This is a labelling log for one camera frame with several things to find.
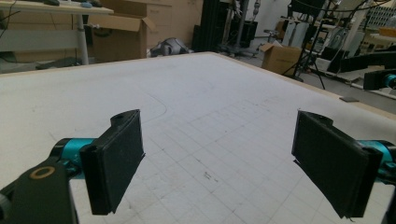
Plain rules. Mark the large open cardboard box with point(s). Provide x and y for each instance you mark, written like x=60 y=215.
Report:
x=118 y=40

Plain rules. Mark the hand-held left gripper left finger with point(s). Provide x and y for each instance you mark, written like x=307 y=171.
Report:
x=112 y=168

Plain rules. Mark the black tripod stand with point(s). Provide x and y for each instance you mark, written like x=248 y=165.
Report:
x=312 y=46

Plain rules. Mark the black metal bar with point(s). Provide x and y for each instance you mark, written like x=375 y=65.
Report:
x=367 y=60

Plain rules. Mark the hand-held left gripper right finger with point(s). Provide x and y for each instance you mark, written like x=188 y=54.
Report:
x=333 y=168

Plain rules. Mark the small grey flat tile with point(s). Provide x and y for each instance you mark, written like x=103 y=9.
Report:
x=348 y=99

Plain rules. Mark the white foam mat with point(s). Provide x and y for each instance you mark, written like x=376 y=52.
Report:
x=202 y=102

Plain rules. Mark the white desk frame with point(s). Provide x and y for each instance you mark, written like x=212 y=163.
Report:
x=37 y=9

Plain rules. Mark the grey rounded device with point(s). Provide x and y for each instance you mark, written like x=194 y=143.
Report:
x=171 y=47

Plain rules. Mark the black metal frame stand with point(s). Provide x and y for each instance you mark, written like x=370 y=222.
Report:
x=211 y=18

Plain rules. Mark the small cardboard box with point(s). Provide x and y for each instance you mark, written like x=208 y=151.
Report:
x=280 y=59

